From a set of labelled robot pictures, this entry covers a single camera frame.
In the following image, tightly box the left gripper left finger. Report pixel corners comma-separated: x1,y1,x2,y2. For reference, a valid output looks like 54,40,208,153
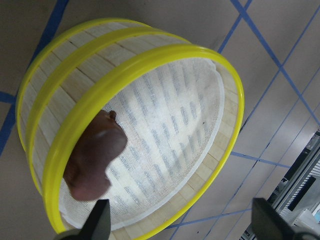
78,199,111,240

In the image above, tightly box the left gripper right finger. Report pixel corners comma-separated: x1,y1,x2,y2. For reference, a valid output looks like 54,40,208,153
251,198,295,240

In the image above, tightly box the brown bun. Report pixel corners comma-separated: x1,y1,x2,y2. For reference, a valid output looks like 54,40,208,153
63,110,128,201

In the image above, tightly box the yellow steamer basket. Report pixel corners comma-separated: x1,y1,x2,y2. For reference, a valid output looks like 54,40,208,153
33,31,244,240

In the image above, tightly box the yellow steamer with cloth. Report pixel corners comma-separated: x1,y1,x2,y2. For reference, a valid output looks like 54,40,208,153
15,18,163,193

